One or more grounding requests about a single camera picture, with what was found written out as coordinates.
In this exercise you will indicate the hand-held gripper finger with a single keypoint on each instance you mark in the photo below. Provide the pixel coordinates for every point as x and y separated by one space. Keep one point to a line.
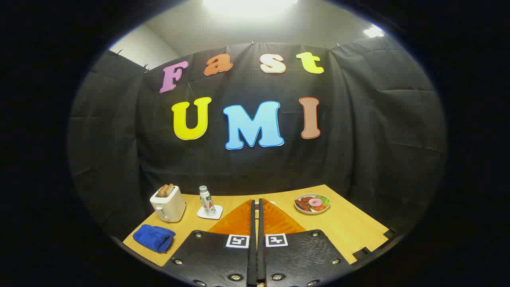
260 223
252 223

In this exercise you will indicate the white plate with food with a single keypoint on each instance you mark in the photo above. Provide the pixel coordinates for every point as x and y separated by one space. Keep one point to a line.
303 210

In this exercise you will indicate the brown meat pieces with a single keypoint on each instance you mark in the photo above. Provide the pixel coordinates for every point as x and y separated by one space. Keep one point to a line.
303 204

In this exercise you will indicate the white square coaster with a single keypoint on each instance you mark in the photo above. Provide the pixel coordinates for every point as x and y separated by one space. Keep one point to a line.
203 215

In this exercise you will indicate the small plastic drink bottle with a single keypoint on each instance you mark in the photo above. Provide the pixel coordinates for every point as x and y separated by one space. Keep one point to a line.
206 201

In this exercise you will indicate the pink ham slice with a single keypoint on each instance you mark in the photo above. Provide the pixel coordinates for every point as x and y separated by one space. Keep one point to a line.
315 202

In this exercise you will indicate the red tomato slice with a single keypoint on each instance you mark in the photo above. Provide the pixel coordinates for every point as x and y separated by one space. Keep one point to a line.
320 208

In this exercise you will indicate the green lettuce leaf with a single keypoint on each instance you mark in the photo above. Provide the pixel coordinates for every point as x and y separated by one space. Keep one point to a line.
326 200

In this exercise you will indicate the cream toaster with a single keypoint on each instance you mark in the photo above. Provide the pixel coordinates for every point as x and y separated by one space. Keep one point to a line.
169 207

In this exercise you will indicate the toast slice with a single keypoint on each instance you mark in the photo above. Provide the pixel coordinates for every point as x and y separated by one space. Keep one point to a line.
169 189
162 192

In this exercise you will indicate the blue folded towel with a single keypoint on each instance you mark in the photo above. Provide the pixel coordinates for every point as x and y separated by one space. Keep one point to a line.
153 237

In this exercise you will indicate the ceiling light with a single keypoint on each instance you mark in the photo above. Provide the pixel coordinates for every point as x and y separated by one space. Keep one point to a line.
251 4
373 31

